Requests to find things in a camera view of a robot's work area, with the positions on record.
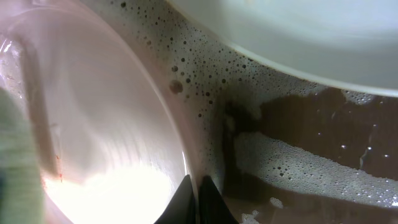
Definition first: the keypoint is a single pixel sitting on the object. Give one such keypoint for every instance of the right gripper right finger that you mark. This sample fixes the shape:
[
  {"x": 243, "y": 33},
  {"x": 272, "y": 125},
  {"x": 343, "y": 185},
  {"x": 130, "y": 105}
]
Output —
[{"x": 212, "y": 208}]

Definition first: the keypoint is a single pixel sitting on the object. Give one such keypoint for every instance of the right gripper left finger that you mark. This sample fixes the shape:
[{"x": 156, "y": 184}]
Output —
[{"x": 181, "y": 208}]

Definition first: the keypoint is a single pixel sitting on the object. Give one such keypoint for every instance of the pinkish white plate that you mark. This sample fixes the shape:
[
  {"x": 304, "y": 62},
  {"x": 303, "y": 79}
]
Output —
[{"x": 101, "y": 115}]

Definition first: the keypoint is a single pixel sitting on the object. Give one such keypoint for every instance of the green yellow sponge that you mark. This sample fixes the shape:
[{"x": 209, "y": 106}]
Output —
[{"x": 22, "y": 199}]

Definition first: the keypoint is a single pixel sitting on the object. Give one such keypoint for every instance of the pale blue plate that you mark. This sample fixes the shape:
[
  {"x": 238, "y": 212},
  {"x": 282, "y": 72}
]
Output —
[{"x": 348, "y": 44}]

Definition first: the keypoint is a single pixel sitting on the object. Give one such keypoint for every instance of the large black soapy tray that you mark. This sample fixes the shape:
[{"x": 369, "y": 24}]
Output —
[{"x": 279, "y": 149}]

